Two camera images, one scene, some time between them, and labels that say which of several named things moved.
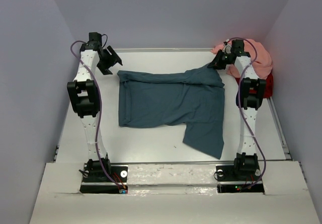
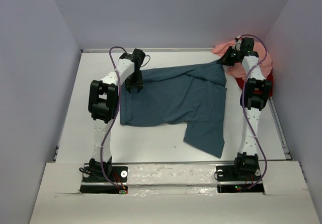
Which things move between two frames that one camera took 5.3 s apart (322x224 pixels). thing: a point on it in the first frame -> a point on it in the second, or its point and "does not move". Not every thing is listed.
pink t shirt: [260, 58] does not move
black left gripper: [112, 61] -> [137, 84]
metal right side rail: [283, 135] does not move
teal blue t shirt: [194, 98] does not move
